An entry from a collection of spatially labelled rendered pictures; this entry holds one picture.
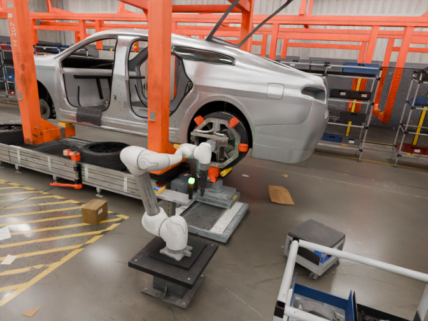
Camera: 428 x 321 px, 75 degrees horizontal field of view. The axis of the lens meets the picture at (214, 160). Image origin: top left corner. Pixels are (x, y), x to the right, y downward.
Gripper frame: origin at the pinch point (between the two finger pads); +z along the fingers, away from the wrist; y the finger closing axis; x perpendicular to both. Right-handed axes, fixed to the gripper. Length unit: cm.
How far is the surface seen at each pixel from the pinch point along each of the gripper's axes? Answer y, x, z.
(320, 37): -64, 677, -205
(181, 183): -60, 54, 26
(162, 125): -74, 37, -39
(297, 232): 72, 44, 33
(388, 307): 149, 38, 68
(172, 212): -42, 15, 39
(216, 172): -33, 82, 14
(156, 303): 2, -57, 67
